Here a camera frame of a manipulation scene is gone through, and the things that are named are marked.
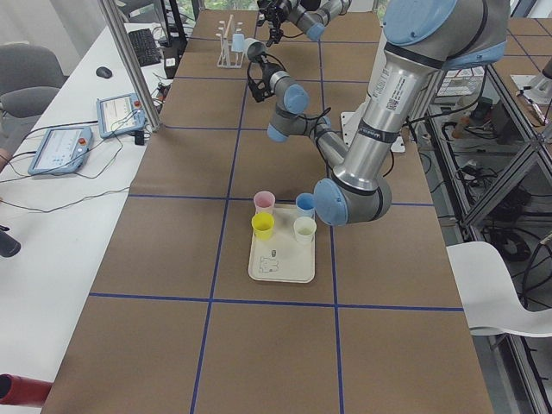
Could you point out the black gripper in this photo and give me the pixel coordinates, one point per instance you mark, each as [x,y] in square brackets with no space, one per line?
[266,70]
[276,16]

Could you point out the grey plastic cup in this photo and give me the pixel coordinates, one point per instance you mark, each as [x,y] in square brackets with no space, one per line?
[254,49]

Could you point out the light blue plastic cup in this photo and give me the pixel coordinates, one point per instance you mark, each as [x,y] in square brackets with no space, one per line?
[238,43]

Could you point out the yellow plastic cup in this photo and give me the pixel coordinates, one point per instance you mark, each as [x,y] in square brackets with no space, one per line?
[263,225]

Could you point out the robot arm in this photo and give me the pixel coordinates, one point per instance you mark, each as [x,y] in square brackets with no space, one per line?
[310,17]
[422,37]

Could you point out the pink plastic cup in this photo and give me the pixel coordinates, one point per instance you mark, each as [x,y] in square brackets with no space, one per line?
[264,201]

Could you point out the pale green plastic cup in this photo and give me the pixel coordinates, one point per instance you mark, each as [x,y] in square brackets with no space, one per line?
[304,229]

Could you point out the black keyboard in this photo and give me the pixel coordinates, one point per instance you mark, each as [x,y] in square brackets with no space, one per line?
[144,45]

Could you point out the far teach pendant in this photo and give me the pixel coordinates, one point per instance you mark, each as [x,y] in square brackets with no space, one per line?
[119,115]

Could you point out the teach pendant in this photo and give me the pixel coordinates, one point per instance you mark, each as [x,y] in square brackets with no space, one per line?
[119,115]
[62,150]

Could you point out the black computer mouse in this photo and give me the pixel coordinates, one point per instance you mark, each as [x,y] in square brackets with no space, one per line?
[104,72]

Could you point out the cream plastic tray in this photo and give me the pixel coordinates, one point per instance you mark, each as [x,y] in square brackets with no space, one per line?
[282,258]

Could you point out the near teach pendant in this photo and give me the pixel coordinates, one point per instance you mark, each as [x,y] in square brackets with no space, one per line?
[62,150]

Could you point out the grey office chair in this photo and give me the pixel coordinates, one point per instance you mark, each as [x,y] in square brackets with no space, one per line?
[31,77]

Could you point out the white chair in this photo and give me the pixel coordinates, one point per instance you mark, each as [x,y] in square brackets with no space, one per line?
[488,296]

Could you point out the red cylinder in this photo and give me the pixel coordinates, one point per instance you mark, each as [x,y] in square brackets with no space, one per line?
[22,391]

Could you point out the white wire cup rack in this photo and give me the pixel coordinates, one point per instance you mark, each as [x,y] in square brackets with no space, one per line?
[227,59]

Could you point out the aluminium frame post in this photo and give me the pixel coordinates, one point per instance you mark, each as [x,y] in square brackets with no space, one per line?
[119,33]

